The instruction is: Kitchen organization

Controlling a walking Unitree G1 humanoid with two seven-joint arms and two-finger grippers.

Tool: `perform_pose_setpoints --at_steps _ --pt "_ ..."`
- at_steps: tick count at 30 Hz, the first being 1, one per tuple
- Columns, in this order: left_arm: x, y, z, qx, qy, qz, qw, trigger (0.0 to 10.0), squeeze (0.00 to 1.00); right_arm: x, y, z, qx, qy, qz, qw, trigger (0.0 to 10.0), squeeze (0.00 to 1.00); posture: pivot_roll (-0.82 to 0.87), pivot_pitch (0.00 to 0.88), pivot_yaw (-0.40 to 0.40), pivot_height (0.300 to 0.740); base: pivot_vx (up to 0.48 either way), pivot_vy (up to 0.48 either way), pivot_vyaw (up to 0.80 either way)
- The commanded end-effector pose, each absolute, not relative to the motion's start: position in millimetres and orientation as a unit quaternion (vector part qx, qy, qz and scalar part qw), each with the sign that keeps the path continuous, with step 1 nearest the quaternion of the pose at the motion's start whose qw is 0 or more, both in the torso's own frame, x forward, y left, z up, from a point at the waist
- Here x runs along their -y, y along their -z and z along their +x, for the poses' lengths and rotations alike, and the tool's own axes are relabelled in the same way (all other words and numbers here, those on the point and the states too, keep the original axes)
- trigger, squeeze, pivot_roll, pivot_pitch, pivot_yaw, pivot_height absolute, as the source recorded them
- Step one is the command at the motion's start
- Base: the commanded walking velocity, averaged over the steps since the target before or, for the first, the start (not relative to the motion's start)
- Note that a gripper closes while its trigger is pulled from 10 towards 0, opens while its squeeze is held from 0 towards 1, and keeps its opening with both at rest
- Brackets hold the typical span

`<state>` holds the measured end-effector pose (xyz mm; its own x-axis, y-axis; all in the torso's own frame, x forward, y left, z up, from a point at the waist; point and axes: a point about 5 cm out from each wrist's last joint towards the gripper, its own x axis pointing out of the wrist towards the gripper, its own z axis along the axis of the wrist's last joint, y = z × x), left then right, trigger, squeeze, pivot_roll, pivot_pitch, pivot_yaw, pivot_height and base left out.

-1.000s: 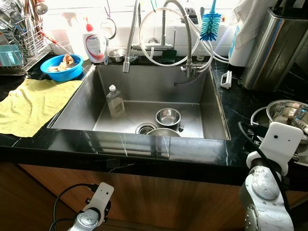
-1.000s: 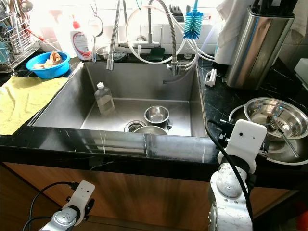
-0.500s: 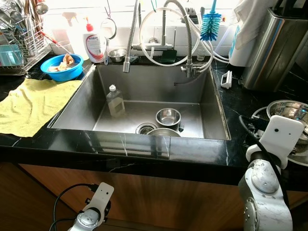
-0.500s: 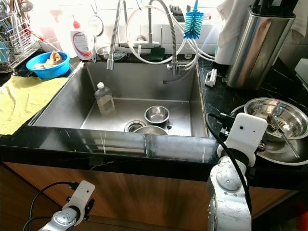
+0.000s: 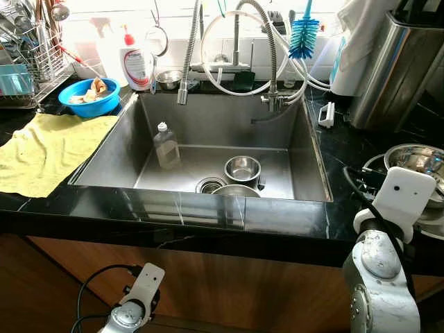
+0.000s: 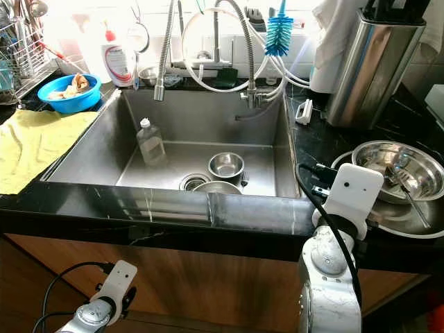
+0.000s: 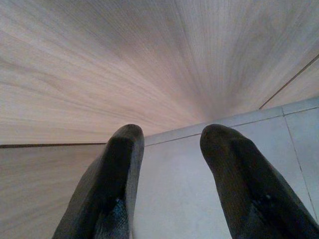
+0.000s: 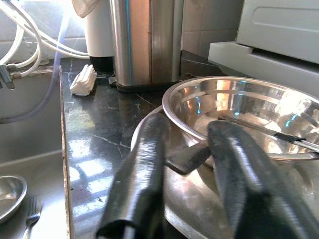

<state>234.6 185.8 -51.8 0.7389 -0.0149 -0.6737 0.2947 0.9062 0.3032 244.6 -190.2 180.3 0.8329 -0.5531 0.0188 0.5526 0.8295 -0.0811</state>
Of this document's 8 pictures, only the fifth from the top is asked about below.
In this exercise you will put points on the steel sink drain strainer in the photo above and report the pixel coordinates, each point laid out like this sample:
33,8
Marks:
209,185

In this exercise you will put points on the white red-capped soap bottle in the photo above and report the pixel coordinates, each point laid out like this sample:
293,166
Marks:
137,69

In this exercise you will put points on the stainless steel sink basin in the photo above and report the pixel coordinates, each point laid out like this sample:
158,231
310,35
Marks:
215,128

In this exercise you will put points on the small white plastic clip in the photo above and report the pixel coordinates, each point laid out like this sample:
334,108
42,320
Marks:
331,111

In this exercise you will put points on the wide steel basin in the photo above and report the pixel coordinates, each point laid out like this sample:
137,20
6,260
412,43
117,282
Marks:
433,225

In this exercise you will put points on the small steel bowl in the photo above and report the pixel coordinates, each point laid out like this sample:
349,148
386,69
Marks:
243,168

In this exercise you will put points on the yellow dish cloth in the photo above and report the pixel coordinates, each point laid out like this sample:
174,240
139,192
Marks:
48,152

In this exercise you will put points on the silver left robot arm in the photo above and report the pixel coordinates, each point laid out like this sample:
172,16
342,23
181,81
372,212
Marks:
126,320

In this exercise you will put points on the dark green sponge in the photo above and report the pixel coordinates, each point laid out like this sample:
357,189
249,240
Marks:
244,82

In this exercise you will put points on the stainless steel knife block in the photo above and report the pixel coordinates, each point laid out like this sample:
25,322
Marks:
392,76

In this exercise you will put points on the clear plastic bottle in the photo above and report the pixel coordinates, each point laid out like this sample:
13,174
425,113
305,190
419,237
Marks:
166,149

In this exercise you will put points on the teal plastic container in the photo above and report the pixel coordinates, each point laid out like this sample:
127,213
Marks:
15,80

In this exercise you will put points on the brown food scraps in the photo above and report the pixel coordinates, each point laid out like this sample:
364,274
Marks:
97,87

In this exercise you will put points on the white hanging cloth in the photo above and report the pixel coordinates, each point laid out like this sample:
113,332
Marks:
361,38

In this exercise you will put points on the blue plastic bowl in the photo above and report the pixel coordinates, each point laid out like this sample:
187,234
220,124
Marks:
104,106

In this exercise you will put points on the chrome spring neck faucet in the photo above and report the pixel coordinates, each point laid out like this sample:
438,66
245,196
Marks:
272,102

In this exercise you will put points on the small round mesh strainer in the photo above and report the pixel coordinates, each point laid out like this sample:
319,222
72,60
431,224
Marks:
157,40

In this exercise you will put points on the dull steel bowl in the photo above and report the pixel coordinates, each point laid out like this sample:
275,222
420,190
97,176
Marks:
236,191

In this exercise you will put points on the blue bottle brush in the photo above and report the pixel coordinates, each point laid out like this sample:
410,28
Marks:
304,38

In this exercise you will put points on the small steel cup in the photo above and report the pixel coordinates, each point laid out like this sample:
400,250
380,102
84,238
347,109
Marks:
168,80

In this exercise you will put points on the steel ladle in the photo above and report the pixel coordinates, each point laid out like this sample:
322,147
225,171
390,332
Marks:
60,10

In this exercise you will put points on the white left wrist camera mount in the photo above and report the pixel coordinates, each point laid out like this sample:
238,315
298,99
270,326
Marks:
148,281

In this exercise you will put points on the brown wooden cabinet front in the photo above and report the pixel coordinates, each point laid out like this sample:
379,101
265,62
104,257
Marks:
243,291

